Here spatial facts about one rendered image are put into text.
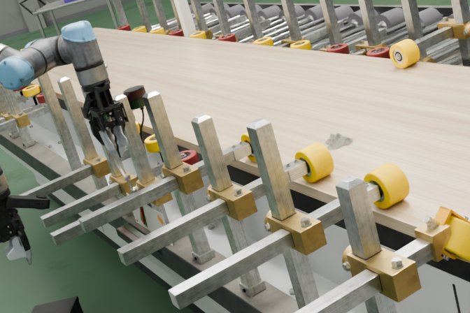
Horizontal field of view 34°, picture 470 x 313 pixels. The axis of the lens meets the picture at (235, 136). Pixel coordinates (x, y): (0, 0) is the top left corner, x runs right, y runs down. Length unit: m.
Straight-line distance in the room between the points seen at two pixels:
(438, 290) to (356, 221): 0.38
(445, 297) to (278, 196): 0.38
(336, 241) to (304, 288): 0.29
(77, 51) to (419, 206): 0.89
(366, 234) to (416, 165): 0.50
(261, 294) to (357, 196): 0.62
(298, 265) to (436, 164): 0.41
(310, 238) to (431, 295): 0.31
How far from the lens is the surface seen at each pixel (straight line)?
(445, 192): 1.59
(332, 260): 1.86
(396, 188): 1.53
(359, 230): 1.24
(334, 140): 1.92
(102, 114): 1.93
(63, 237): 2.06
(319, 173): 1.72
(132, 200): 1.82
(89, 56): 1.90
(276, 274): 2.00
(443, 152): 1.76
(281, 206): 1.45
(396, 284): 1.22
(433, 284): 1.57
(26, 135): 3.58
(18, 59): 1.84
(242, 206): 1.62
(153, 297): 3.40
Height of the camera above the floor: 1.60
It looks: 19 degrees down
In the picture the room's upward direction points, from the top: 16 degrees counter-clockwise
